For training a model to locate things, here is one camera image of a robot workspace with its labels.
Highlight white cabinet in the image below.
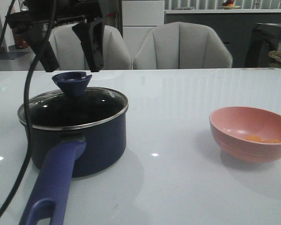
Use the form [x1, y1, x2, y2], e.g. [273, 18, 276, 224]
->
[122, 0, 165, 58]

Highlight glass lid with blue knob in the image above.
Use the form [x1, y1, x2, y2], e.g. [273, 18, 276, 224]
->
[29, 71, 128, 131]

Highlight dark blue saucepan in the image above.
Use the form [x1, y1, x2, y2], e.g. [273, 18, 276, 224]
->
[20, 112, 126, 225]

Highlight fruit plate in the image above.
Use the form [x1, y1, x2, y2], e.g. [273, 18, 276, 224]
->
[219, 0, 241, 10]

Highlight beige cushion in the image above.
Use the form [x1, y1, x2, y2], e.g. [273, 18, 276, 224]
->
[268, 51, 281, 68]

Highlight red trash bin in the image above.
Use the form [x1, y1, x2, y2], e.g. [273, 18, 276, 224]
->
[12, 28, 29, 49]

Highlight right grey upholstered chair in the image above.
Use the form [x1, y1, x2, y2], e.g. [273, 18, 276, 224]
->
[133, 22, 233, 70]

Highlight dark appliance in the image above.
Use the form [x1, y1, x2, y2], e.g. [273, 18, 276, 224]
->
[244, 23, 281, 68]

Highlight grey counter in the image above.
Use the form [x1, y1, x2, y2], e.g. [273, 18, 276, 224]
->
[165, 9, 281, 68]

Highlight pink bowl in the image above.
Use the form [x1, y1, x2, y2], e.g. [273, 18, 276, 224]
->
[209, 106, 281, 163]

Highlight orange ham slices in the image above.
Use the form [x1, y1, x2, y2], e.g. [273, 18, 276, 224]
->
[245, 135, 281, 143]

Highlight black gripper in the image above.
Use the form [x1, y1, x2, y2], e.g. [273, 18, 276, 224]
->
[6, 0, 104, 72]

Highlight grey upholstered chair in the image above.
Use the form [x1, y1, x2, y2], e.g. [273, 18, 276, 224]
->
[133, 22, 233, 70]
[49, 24, 133, 70]

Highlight black cable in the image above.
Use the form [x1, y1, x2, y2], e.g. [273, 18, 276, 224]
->
[0, 0, 58, 225]

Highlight left grey upholstered chair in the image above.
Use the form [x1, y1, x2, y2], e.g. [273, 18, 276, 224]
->
[49, 24, 133, 70]

